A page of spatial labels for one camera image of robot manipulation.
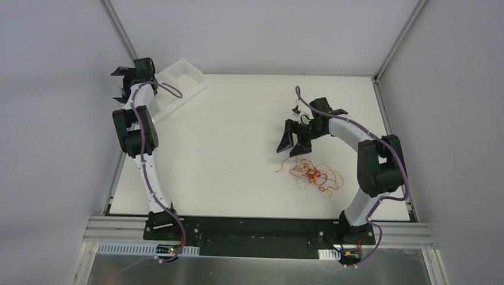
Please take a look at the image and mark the orange thin cable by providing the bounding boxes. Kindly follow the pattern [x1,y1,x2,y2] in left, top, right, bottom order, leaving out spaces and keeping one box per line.
[289,157,345,199]

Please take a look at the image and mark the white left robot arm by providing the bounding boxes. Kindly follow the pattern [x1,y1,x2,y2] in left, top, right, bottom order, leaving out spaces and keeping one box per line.
[111,58,183,240]

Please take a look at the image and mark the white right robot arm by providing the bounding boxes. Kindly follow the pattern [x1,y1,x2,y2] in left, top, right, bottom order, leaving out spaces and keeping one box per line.
[276,97,409,243]

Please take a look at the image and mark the white divided plastic tray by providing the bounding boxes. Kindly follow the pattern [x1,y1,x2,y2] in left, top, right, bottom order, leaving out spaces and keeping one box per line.
[149,59,208,124]

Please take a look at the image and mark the right controller board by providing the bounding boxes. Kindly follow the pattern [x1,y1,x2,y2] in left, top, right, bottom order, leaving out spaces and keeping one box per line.
[339,251,361,264]

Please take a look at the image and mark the controller board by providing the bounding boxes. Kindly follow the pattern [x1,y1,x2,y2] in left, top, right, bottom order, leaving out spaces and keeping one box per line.
[339,251,361,264]
[155,244,182,256]

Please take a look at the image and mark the left controller board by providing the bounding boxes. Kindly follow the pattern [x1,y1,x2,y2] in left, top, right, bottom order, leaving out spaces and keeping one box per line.
[155,244,182,256]

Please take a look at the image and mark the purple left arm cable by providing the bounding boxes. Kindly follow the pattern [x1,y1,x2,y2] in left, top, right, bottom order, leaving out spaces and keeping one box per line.
[98,80,187,274]

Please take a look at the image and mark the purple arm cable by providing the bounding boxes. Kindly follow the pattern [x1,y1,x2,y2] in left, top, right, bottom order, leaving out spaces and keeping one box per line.
[295,85,411,272]
[98,80,187,274]

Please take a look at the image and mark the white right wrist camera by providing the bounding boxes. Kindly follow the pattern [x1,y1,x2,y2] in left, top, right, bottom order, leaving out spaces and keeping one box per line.
[292,105,303,119]

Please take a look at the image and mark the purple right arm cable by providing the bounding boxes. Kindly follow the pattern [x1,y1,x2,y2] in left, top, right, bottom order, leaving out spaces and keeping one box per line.
[295,85,411,272]

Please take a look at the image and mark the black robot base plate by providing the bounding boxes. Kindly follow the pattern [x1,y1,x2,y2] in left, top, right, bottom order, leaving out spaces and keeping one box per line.
[156,216,376,259]

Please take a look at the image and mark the aluminium frame rail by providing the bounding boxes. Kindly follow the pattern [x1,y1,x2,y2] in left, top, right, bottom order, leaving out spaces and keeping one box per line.
[70,216,449,284]

